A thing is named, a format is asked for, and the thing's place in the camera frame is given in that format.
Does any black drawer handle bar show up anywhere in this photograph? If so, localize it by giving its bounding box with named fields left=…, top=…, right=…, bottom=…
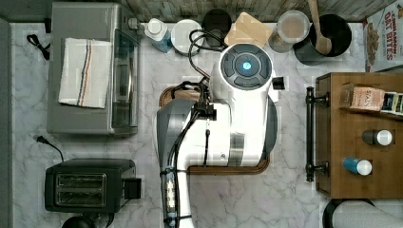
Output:
left=305, top=86, right=329, bottom=182

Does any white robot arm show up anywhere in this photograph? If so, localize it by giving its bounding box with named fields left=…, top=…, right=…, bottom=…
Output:
left=153, top=44, right=278, bottom=228

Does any wooden cutting board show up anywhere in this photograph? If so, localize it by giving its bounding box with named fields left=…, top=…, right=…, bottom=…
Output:
left=159, top=86, right=278, bottom=175

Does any white round canister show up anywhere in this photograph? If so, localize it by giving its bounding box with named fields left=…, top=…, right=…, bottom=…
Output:
left=171, top=19, right=202, bottom=55

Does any black round cup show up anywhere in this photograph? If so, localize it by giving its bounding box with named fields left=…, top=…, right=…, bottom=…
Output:
left=201, top=9, right=232, bottom=41

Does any blue canister wooden lid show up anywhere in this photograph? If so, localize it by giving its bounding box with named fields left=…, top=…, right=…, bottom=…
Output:
left=224, top=12, right=273, bottom=48

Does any white striped dish towel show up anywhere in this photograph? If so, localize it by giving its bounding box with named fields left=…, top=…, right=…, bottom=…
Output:
left=58, top=38, right=112, bottom=108

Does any clear jar plastic lid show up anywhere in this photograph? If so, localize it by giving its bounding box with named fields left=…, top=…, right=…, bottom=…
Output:
left=269, top=10, right=310, bottom=53

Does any silver toaster oven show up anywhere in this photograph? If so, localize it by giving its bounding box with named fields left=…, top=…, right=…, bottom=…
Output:
left=47, top=2, right=140, bottom=136

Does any wooden spoon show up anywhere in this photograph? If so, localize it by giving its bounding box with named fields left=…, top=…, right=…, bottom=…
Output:
left=308, top=0, right=332, bottom=55

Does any black two-slot toaster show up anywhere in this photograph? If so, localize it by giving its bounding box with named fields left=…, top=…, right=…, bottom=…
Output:
left=45, top=159, right=142, bottom=214

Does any black round object bottom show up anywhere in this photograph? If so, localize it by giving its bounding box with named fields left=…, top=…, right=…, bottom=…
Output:
left=62, top=213, right=115, bottom=228

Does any black utensil holder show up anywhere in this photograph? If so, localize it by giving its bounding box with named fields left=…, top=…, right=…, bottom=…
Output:
left=293, top=14, right=352, bottom=66

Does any black round base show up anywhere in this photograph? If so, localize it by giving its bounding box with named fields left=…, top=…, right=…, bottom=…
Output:
left=322, top=199, right=374, bottom=228

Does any blue spice bottle white cap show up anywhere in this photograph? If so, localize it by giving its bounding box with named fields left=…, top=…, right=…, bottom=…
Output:
left=342, top=157, right=373, bottom=176

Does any dark spice bottle white cap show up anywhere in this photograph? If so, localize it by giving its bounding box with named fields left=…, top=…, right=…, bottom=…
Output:
left=361, top=129, right=393, bottom=146

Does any dark small packet box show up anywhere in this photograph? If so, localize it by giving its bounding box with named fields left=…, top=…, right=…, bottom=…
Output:
left=381, top=92, right=403, bottom=116

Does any cinnamon oat bites cereal box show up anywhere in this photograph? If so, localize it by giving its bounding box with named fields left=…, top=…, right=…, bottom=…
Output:
left=364, top=0, right=403, bottom=72

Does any black toaster power cord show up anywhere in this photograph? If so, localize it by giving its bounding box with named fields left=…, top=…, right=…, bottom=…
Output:
left=33, top=135, right=66, bottom=163

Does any black oven power cord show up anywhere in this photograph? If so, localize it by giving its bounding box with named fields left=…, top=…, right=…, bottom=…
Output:
left=26, top=33, right=51, bottom=61

